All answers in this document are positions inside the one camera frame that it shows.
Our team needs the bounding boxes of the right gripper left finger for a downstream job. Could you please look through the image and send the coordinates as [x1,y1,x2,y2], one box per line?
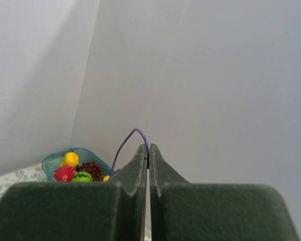
[0,145,147,240]

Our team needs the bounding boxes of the toy watermelon ball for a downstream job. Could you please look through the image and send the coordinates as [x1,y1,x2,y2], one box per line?
[72,171,93,183]

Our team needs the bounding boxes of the teal fruit basket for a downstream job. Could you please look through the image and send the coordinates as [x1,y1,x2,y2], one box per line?
[42,148,112,182]

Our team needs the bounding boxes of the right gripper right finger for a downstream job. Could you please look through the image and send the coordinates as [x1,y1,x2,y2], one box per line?
[149,144,299,240]

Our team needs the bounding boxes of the yellow toy pear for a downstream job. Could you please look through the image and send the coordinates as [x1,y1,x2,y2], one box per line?
[60,152,79,167]

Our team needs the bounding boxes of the purple thin cable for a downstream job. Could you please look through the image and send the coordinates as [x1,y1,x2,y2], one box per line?
[111,128,151,176]

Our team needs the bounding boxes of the yellow toy mango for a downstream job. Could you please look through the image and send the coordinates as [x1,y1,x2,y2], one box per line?
[103,175,110,182]

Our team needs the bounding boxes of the dark red toy grapes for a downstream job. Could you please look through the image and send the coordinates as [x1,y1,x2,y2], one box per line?
[75,161,104,181]

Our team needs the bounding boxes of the floral table mat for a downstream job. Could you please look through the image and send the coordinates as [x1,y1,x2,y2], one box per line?
[0,164,47,199]

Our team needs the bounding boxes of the pink toy dragon fruit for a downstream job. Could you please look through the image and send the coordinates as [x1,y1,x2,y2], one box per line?
[53,165,75,182]

